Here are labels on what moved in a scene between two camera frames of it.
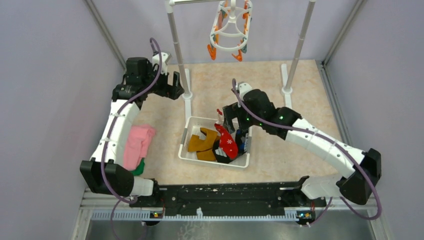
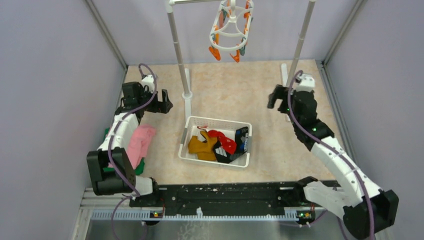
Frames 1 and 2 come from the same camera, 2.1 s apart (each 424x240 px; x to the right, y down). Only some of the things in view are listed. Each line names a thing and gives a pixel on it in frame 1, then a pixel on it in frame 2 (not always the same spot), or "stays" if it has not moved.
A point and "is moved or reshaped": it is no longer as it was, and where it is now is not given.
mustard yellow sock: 207,154 stays
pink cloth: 138,137 stays
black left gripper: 171,91 → 158,106
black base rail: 284,196 stays
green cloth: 139,169 stays
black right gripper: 231,111 → 278,93
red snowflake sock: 227,142 is moved or reshaped
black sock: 242,144 stays
